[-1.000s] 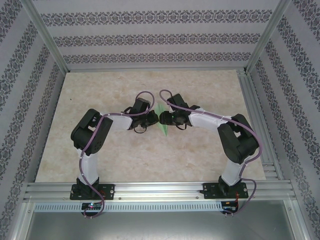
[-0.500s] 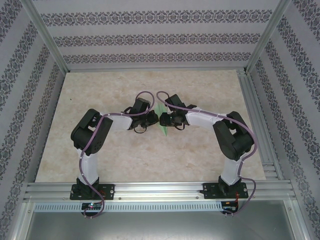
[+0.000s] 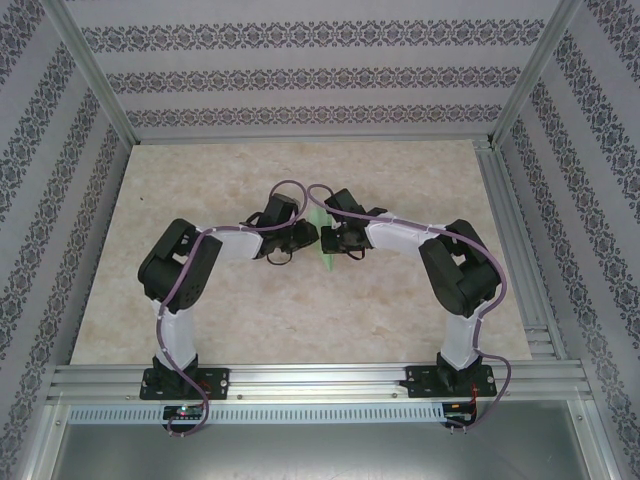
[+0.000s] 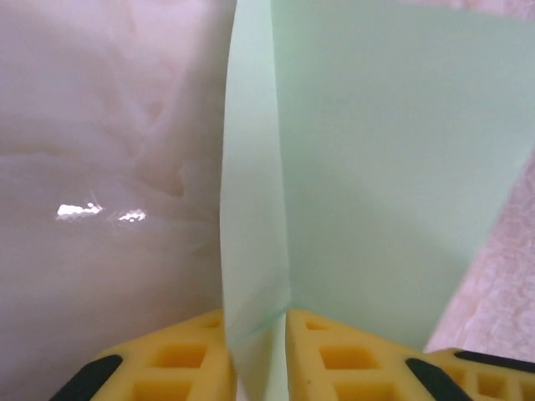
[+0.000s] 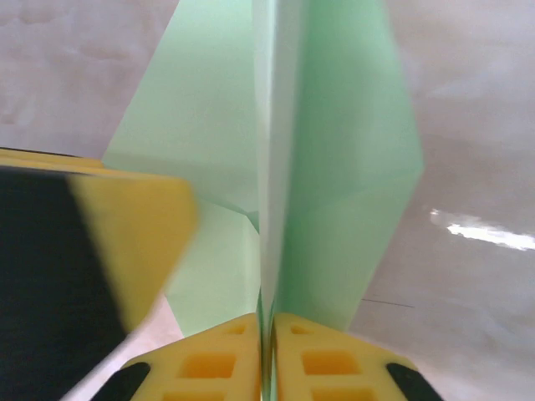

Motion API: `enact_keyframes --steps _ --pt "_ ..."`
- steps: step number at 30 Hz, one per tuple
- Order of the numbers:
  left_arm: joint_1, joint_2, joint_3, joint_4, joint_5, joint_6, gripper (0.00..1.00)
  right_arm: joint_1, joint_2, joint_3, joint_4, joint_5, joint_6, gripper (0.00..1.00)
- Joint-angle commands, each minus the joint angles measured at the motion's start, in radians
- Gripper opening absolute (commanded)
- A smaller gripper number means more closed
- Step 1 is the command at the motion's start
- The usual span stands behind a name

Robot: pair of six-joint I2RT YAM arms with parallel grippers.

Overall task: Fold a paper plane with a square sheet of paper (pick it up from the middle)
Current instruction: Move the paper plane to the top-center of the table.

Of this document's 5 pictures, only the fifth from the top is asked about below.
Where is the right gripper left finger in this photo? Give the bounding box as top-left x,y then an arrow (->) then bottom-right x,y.
96,312 -> 265,401

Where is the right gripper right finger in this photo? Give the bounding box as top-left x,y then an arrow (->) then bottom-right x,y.
270,312 -> 445,401

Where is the green paper sheet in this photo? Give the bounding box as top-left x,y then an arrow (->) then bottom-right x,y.
102,0 -> 426,401

